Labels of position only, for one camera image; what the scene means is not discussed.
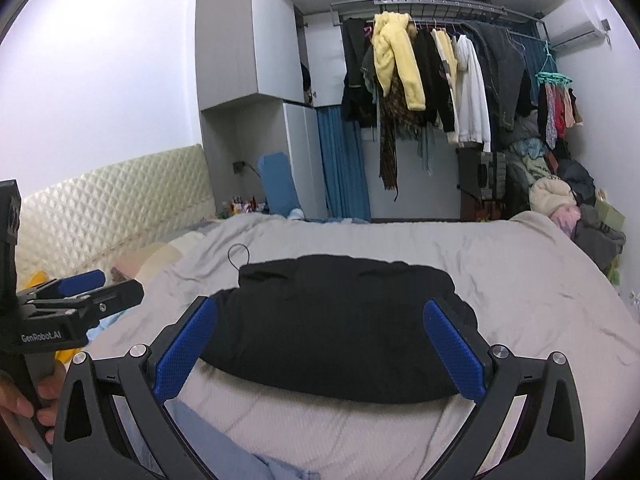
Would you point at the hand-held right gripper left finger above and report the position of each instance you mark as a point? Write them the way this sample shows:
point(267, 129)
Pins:
point(185, 350)

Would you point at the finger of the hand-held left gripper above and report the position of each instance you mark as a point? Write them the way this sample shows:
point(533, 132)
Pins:
point(120, 295)
point(80, 280)

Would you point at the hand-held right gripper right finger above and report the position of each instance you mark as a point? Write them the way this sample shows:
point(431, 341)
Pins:
point(452, 355)

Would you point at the black jacket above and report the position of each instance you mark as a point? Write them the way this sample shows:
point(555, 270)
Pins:
point(340, 325)

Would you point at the pile of clothes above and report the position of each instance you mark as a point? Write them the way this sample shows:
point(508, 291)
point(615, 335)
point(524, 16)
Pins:
point(555, 195)

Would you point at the person's left hand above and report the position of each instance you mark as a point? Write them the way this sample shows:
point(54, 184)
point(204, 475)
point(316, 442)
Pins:
point(15, 402)

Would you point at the yellow cloth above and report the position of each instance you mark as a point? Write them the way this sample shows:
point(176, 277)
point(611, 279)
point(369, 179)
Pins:
point(40, 279)

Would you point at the pale pink pillow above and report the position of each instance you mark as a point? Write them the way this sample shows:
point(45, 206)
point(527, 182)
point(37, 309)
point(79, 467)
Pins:
point(150, 257)

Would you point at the cream quilted headboard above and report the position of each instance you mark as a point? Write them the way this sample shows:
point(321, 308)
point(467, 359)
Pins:
point(110, 210)

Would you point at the grey bed duvet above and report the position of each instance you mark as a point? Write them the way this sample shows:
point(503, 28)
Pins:
point(525, 300)

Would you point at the light blue garment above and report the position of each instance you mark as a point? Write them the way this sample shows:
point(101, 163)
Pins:
point(220, 440)

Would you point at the group of cosmetic bottles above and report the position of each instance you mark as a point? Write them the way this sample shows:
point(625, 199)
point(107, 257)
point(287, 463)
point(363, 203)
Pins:
point(245, 206)

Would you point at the dark cabinet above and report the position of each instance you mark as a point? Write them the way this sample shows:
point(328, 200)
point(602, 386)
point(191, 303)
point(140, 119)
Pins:
point(470, 175)

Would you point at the teal hanging garment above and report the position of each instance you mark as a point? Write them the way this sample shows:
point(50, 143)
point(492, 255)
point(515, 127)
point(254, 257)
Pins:
point(427, 150)

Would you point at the green box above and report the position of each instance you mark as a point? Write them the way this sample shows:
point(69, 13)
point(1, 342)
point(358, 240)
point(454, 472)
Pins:
point(610, 212)

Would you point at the leopard print scarf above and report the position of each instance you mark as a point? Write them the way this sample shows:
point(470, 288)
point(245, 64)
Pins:
point(387, 150)

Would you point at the blue curtain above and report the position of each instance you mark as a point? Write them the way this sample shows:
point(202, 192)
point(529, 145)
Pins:
point(342, 170)

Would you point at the white hoodie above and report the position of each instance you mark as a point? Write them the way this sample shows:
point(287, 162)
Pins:
point(472, 100)

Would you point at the teal clip hanger with socks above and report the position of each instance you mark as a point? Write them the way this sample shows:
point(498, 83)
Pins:
point(555, 105)

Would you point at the black hanging sweater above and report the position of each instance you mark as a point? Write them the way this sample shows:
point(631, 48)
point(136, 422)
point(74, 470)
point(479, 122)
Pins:
point(435, 85)

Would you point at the grey wardrobe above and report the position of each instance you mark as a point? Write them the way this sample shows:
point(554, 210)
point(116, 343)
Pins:
point(230, 35)

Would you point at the yellow hoodie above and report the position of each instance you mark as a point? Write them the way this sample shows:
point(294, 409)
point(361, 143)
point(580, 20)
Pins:
point(405, 70)

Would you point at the dark grey hanging garment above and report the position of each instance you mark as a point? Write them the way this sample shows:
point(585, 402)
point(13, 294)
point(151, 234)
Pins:
point(505, 70)

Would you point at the black hanging coat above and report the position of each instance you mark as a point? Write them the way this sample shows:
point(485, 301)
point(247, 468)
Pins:
point(355, 70)

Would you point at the white air conditioner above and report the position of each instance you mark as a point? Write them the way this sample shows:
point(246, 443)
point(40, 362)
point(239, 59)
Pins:
point(575, 22)

